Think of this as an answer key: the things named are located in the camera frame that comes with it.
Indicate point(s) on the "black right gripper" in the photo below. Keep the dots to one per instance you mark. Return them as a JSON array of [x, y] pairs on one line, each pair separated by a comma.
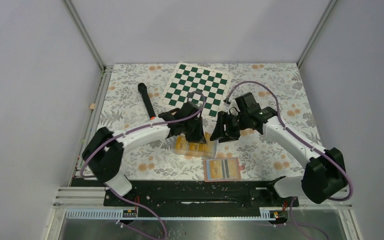
[[224, 118]]

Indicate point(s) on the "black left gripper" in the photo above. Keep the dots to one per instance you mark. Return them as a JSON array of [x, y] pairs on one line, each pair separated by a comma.
[[199, 136]]

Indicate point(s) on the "single yellow credit card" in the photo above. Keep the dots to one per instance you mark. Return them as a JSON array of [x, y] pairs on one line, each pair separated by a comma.
[[215, 169]]

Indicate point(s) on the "tan leather card holder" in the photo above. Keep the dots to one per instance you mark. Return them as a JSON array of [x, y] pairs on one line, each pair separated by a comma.
[[224, 178]]

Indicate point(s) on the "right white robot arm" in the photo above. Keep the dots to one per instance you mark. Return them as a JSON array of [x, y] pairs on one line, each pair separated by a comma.
[[324, 169]]

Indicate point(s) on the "aluminium frame post left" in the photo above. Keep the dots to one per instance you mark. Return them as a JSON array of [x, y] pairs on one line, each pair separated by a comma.
[[73, 13]]

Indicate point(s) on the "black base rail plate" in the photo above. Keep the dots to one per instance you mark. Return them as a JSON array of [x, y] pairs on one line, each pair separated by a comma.
[[191, 198]]

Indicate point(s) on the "aluminium frame post right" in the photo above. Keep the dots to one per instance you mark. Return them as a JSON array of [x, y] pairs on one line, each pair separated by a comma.
[[316, 32]]

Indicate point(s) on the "aluminium frame post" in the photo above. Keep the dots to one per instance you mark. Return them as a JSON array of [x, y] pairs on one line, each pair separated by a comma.
[[316, 32], [73, 13]]

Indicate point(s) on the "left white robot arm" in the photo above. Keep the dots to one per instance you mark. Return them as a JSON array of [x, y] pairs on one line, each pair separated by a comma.
[[104, 153]]

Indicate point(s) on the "green white checkerboard mat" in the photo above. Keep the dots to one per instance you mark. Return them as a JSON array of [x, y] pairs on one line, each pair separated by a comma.
[[187, 78]]

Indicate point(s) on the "clear acrylic card box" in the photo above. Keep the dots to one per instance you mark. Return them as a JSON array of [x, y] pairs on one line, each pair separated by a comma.
[[195, 147]]

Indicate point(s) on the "black marker orange cap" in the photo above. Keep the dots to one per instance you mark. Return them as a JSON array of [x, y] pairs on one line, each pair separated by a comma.
[[143, 90]]

